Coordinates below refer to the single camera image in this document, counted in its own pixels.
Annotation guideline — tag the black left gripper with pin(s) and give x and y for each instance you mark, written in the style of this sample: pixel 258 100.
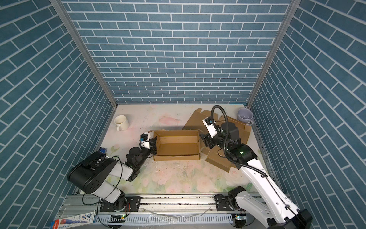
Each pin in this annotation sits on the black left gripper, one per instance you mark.
pixel 152 147

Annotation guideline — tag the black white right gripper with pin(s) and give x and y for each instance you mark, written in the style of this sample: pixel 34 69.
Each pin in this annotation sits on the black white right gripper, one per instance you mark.
pixel 208 140

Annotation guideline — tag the brown cardboard box top sheet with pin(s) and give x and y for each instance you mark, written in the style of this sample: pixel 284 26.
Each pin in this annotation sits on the brown cardboard box top sheet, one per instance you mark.
pixel 174 145

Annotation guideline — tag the brown cardboard box sheet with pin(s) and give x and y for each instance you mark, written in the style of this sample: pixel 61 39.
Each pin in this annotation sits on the brown cardboard box sheet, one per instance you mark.
pixel 217 156
pixel 174 145

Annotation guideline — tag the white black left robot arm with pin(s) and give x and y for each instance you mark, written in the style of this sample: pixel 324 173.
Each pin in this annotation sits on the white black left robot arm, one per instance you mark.
pixel 90 175

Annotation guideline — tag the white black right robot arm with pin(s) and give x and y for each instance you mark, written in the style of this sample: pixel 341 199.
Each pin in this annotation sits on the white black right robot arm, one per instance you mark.
pixel 278 211

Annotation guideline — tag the brown cardboard box lower sheet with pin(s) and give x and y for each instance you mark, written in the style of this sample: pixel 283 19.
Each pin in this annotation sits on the brown cardboard box lower sheet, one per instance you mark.
pixel 217 156

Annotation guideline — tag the lavender ceramic mug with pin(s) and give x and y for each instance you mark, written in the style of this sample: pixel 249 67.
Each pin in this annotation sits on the lavender ceramic mug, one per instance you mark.
pixel 245 115

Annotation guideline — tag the white ceramic mug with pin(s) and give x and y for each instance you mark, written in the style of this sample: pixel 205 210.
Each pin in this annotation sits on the white ceramic mug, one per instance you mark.
pixel 121 122

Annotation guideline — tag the white red blue carton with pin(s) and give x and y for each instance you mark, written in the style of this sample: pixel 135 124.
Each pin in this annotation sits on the white red blue carton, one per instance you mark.
pixel 74 221

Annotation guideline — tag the blue object at left wall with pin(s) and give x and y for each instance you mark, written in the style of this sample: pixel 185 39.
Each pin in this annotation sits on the blue object at left wall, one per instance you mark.
pixel 103 150

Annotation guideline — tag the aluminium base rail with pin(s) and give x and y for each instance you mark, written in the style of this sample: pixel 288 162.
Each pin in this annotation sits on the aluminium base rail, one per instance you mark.
pixel 166 204

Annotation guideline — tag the white slotted cable duct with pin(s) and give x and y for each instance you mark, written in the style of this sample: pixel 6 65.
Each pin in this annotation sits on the white slotted cable duct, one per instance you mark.
pixel 153 219

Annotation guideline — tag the aluminium right corner post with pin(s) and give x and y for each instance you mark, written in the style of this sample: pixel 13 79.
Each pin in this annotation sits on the aluminium right corner post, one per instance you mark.
pixel 274 47

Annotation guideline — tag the aluminium corner post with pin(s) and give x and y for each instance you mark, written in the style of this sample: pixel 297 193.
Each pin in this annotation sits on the aluminium corner post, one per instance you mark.
pixel 274 47
pixel 67 21

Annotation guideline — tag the aluminium left corner post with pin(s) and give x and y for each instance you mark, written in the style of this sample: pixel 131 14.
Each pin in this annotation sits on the aluminium left corner post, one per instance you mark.
pixel 67 21

